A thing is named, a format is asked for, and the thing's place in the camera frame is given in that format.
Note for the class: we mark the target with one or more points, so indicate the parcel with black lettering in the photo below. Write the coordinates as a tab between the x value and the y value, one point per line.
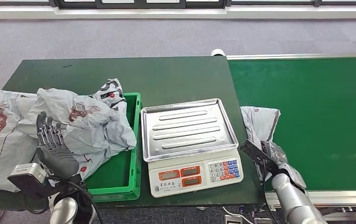
119	130

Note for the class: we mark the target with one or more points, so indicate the white socket box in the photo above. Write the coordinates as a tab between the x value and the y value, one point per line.
262	221
232	220

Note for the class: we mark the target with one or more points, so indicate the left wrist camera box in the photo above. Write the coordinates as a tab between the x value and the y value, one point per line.
29	176

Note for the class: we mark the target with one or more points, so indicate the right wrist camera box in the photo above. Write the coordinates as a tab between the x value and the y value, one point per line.
255	153

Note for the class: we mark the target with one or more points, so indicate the green plastic crate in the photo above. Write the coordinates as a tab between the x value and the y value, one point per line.
119	173

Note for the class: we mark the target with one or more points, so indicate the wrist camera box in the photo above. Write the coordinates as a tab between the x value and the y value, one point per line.
255	153
29	176

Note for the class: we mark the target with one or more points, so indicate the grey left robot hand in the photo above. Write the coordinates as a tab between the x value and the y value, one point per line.
57	157

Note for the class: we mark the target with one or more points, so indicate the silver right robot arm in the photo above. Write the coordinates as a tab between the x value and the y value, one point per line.
292	198

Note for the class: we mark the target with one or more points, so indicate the white window sill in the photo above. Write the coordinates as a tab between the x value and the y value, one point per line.
165	13

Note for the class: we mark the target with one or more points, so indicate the green conveyor belt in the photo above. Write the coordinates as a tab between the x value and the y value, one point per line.
320	108

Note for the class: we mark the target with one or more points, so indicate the white scale with steel tray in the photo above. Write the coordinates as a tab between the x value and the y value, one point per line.
190	130

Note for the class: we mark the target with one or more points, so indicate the white conveyor roller end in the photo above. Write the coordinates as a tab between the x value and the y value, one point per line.
218	52

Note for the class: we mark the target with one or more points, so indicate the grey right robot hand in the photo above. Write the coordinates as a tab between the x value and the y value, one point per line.
275	154

